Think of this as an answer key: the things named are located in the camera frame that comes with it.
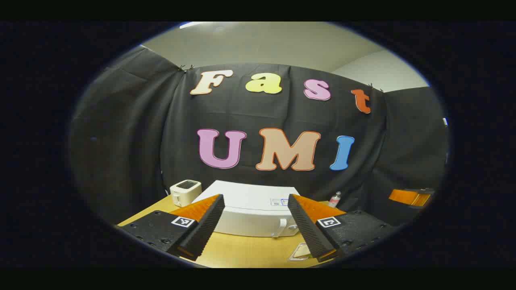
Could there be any white toaster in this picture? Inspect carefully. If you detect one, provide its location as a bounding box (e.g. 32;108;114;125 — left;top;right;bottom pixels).
170;180;202;207

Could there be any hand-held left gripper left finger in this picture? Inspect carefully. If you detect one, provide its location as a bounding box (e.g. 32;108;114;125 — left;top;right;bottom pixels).
115;194;225;261

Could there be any white rectangular plate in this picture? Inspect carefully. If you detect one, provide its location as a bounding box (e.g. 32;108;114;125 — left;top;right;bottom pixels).
288;242;313;261

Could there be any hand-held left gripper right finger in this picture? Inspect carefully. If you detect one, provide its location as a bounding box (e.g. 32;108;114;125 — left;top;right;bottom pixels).
287;194;397;263

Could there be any white microwave oven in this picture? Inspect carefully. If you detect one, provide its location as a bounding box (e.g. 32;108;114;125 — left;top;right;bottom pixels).
191;180;301;238

